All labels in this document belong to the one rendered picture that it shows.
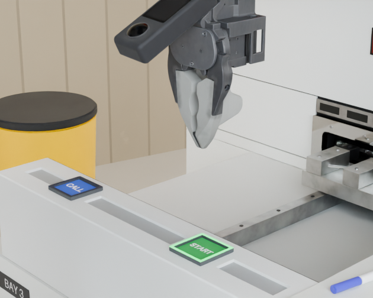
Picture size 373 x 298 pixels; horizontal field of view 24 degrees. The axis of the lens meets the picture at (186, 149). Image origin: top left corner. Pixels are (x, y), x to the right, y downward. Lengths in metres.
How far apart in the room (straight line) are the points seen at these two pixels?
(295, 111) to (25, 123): 1.26
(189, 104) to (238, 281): 0.21
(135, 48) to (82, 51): 2.92
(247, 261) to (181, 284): 0.08
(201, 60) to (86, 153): 1.93
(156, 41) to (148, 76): 3.09
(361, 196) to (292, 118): 0.29
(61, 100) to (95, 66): 0.91
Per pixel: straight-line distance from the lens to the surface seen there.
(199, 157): 1.90
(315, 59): 1.62
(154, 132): 4.08
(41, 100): 2.97
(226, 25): 0.94
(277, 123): 1.71
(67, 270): 1.22
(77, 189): 1.23
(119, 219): 1.15
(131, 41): 0.90
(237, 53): 0.97
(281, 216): 1.43
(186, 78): 0.97
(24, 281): 1.34
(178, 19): 0.91
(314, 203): 1.49
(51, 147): 2.77
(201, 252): 1.04
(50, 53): 3.75
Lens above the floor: 1.44
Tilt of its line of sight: 20 degrees down
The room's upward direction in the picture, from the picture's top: straight up
